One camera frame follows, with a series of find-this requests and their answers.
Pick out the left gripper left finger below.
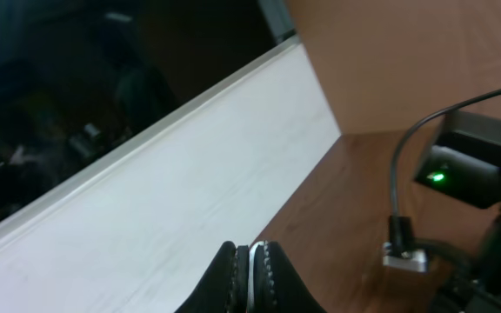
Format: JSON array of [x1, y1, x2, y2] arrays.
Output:
[[175, 241, 250, 313]]

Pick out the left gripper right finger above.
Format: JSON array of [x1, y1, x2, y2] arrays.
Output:
[[253, 241, 326, 313]]

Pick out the white USB cable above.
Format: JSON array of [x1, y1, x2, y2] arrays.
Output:
[[245, 241, 269, 313]]

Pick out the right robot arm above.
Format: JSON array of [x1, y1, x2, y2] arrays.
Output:
[[415, 111, 501, 312]]

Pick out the right camera cable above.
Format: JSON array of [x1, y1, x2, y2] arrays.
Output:
[[388, 80, 501, 257]]

